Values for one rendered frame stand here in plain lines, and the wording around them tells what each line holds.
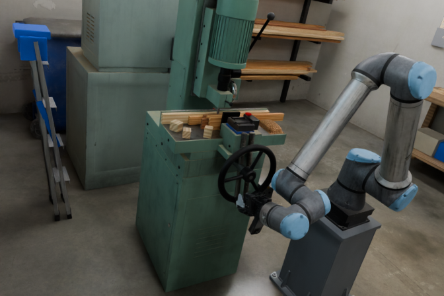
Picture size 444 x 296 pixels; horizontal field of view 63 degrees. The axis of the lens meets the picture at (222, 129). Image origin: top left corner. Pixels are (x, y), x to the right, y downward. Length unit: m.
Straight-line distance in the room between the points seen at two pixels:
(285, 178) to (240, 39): 0.62
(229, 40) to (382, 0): 3.70
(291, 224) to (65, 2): 3.07
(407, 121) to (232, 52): 0.75
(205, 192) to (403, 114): 0.92
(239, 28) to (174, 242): 1.06
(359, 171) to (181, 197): 0.84
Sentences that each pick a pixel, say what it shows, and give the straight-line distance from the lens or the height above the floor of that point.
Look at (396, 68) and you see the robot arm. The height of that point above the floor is 1.38.
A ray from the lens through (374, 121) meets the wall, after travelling 5.08.
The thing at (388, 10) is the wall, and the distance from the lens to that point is 5.06.
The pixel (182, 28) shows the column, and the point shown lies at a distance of 1.90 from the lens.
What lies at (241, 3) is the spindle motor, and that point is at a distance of 1.57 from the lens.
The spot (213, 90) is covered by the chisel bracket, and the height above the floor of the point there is 1.06.
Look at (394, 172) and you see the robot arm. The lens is 1.68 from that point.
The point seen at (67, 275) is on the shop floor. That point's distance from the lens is 2.21.
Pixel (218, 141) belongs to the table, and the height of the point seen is 0.89.
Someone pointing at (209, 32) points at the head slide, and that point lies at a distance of 1.72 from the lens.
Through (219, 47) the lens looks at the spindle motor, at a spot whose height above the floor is 1.28.
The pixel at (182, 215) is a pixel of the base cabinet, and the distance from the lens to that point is 1.78.
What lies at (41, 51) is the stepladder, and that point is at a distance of 2.08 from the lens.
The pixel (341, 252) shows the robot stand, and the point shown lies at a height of 0.45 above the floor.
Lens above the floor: 1.58
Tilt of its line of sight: 23 degrees down
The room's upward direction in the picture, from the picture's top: 11 degrees clockwise
